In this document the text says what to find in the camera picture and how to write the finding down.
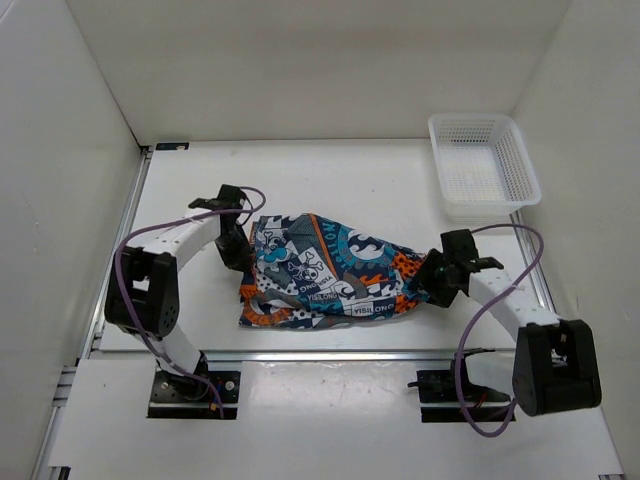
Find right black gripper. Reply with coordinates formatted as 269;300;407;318
407;247;459;309

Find colourful patterned shorts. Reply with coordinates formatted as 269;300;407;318
239;213;433;330

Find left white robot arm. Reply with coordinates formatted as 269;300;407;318
104;184;256;400

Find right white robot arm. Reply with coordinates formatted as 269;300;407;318
410;230;602;417

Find white plastic basket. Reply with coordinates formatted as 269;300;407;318
428;113;542;221

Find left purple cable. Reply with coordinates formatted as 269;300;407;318
114;186;267;419

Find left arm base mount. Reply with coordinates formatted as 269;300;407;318
147;352;241;420

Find aluminium frame rail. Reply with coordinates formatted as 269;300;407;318
89;349;521;365

